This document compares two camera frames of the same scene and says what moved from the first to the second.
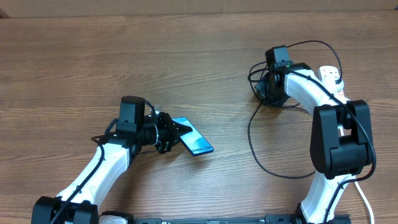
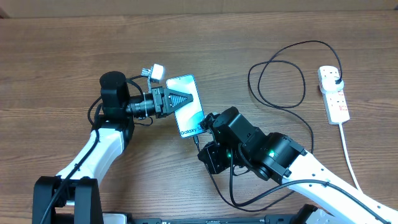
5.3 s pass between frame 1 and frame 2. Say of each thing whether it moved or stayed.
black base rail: stayed
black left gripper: moved
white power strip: stayed
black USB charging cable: moved
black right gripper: moved
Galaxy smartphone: moved
